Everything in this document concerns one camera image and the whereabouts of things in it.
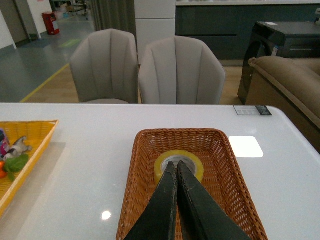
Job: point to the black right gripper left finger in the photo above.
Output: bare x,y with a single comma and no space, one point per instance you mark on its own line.
150,219

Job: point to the white cabinet column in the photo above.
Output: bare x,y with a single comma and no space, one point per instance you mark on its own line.
154,20

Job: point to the brown sofa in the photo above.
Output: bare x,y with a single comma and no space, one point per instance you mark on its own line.
291,85

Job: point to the dark grey counter cabinet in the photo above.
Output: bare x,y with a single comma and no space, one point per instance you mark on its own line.
225,26

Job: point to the right grey upholstered chair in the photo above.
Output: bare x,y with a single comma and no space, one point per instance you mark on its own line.
180,71

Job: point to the grey upholstered chair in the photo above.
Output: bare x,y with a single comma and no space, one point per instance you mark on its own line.
180,71
105,68

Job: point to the orange toy carrot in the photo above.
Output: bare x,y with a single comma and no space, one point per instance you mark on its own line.
11,166

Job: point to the grey toy animal figurine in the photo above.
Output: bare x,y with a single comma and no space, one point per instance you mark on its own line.
17,149

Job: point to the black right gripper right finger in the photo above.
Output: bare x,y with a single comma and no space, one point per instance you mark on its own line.
201,218

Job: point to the brown wicker basket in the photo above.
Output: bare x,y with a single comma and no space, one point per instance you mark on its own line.
209,156

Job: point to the left grey upholstered chair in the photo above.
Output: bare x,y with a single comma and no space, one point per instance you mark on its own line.
105,68

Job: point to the table label sticker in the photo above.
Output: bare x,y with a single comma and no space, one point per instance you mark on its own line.
252,110

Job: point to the black glossy side table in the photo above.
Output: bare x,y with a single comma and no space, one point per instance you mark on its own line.
280,39

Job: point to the red bin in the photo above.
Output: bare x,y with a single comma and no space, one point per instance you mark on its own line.
50,22

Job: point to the yellow woven basket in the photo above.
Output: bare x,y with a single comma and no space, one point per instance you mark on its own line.
39,134

